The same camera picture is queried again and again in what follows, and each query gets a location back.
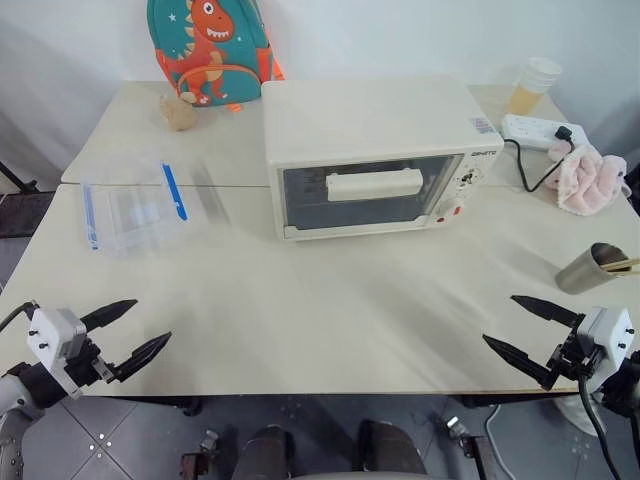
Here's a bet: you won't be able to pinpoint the dark rounded shape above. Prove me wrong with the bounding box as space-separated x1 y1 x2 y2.
355 418 427 480
234 424 297 480

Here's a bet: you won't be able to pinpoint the wooden chopsticks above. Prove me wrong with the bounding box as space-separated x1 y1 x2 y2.
602 256 640 277

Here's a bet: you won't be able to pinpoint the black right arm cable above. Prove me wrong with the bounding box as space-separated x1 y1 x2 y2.
573 368 622 480

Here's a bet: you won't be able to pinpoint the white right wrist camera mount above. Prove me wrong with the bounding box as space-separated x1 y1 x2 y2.
576 305 637 387

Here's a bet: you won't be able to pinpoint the black power cord with plug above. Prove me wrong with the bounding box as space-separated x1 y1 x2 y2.
501 125 577 194

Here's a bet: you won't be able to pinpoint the steel cup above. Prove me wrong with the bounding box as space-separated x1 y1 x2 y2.
555 241 634 295

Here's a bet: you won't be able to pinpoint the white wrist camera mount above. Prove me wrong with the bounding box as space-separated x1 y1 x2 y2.
576 305 637 387
27 306 89 401

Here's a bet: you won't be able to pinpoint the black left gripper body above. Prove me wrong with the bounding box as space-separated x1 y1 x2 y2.
63 336 118 392

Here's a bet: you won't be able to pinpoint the black stand leg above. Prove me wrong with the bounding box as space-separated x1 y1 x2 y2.
0 159 40 195

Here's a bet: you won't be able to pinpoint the white microwave door handle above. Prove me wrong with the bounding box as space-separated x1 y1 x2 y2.
324 168 424 203

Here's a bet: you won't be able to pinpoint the pink fluffy cloth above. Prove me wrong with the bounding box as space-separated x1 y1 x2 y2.
543 141 632 218

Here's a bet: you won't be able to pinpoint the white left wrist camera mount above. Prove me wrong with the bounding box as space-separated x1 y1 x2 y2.
27 306 89 401

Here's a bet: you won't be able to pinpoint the beige bread lump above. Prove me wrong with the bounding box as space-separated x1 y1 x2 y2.
158 91 198 133

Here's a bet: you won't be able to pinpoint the cream toaster oven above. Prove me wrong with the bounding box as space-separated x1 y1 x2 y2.
260 74 506 244

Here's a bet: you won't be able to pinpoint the clear box with blue clips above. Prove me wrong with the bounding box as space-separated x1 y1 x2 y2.
80 159 190 262

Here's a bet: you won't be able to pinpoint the teal dinosaur backpack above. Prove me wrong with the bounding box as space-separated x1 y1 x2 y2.
145 0 287 113

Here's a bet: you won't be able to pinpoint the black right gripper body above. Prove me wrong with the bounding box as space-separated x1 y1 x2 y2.
546 326 609 391

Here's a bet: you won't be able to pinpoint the black floor mat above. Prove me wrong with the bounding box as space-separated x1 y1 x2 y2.
0 191 53 240

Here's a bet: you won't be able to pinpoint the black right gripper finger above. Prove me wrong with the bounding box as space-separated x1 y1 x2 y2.
509 294 586 329
482 333 556 391

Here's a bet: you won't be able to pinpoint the table caster wheel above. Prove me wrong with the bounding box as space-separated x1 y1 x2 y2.
443 413 490 480
179 425 222 480

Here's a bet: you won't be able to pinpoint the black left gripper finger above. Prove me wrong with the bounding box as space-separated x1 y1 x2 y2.
112 331 173 385
79 299 139 333

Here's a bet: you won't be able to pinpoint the white floor cable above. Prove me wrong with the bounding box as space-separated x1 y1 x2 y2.
485 402 517 480

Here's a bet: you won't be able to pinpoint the white power strip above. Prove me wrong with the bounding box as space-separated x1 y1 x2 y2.
500 113 589 152

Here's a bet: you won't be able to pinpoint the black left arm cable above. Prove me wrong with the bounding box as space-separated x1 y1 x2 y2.
0 299 40 332

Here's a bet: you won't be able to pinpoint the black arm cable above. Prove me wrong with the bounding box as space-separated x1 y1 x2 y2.
0 299 40 332
573 368 622 480

